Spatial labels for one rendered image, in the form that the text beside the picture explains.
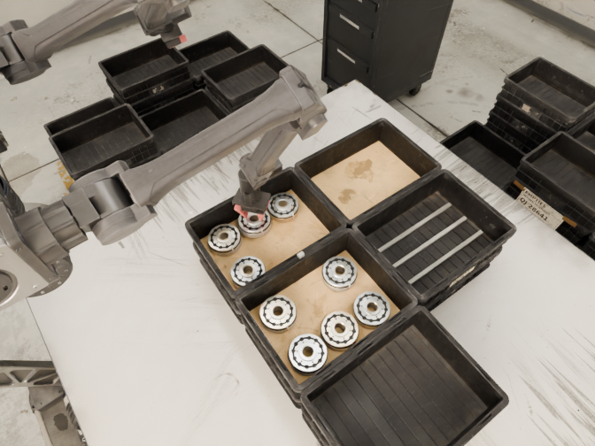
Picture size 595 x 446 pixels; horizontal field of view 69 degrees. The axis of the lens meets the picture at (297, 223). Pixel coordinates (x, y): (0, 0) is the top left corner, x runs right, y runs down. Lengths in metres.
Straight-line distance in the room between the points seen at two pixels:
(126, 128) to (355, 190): 1.31
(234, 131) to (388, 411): 0.80
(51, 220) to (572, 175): 2.09
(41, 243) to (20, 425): 1.69
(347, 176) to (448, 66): 2.17
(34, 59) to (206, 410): 0.96
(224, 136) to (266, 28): 3.17
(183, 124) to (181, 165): 1.76
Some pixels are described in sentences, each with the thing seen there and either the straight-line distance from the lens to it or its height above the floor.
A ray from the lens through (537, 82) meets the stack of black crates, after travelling 2.77.
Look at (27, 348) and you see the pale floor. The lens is 2.46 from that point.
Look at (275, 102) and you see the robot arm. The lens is 0.72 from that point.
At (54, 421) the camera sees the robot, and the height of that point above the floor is 0.24.
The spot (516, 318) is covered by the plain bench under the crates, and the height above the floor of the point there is 0.70.
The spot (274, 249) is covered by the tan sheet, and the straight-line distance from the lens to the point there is 1.35.
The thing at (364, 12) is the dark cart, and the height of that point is 0.73.
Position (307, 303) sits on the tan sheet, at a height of 0.83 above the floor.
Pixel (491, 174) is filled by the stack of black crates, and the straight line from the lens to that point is 2.48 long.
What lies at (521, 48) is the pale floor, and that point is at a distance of 3.98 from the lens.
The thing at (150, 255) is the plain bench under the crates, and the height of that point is 0.70.
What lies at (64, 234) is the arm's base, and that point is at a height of 1.46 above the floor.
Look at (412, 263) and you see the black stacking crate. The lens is 1.37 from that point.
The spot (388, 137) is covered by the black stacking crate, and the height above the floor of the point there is 0.88.
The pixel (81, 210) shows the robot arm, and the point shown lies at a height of 1.47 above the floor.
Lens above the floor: 1.99
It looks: 56 degrees down
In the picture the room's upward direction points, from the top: 1 degrees counter-clockwise
